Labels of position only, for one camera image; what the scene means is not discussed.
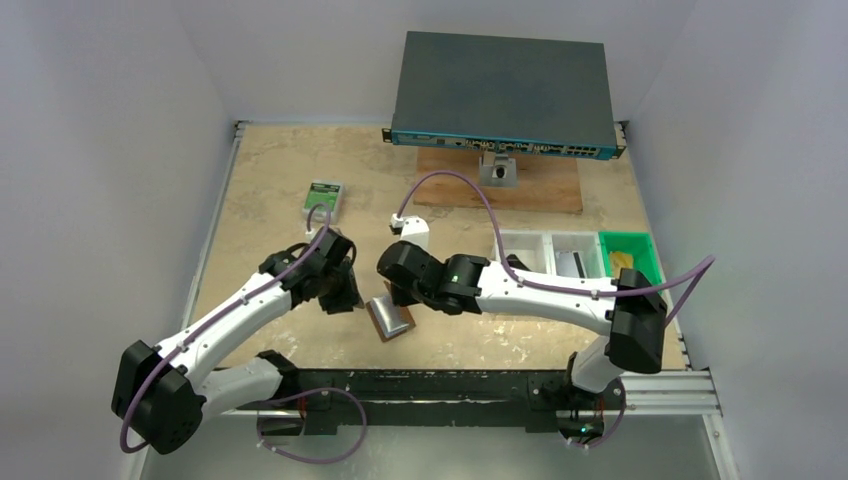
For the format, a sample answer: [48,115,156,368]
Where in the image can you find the white middle plastic bin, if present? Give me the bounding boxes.
[550,231,607,279]

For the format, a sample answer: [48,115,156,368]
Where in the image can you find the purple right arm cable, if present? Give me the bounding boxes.
[395,170,717,327]

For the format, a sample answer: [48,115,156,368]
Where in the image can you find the yellow items in green bin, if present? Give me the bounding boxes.
[608,251,635,278]

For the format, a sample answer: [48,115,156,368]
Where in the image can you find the green plastic bin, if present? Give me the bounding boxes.
[598,231,662,285]

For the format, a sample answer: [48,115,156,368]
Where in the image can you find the green white small box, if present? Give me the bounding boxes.
[302,180,345,225]

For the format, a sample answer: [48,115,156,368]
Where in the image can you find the brown wooden board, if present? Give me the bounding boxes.
[416,147,583,214]

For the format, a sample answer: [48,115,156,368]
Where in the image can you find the grey cards in middle bin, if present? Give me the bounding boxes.
[554,250,587,278]

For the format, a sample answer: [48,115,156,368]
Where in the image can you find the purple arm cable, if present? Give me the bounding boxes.
[119,203,333,455]
[395,170,717,327]

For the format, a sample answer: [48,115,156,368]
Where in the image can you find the white left plastic bin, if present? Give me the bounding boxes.
[500,229,556,274]

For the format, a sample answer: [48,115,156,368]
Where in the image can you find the brown leather card holder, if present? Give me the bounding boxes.
[365,294,416,342]

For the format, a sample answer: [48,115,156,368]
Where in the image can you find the grey camera on mount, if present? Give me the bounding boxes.
[478,153,518,188]

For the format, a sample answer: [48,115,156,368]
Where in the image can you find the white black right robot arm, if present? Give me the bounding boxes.
[376,241,668,393]

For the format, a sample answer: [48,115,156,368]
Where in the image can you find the white plastic bin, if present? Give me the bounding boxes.
[550,231,607,279]
[500,229,556,274]

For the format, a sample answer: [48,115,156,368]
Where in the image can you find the grey blue network switch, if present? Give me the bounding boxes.
[382,31,625,160]

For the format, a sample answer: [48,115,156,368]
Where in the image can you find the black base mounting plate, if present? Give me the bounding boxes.
[242,369,626,440]

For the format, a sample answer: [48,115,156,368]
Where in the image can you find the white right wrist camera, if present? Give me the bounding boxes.
[389,213,430,250]

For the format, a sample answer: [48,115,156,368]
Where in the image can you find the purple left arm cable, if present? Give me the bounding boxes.
[119,203,333,455]

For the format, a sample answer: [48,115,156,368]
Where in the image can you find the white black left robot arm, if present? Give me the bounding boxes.
[111,227,363,454]

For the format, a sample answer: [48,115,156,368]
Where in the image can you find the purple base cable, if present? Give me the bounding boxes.
[256,387,368,465]

